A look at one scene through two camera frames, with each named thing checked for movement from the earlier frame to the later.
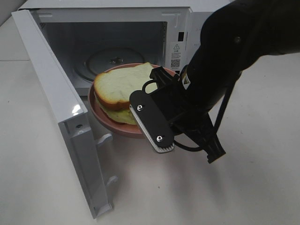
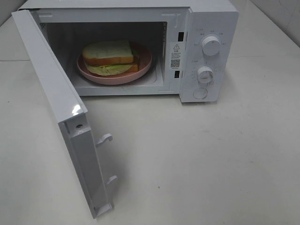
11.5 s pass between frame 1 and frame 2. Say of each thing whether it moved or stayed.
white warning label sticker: stayed
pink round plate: moved
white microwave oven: stayed
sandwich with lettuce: moved
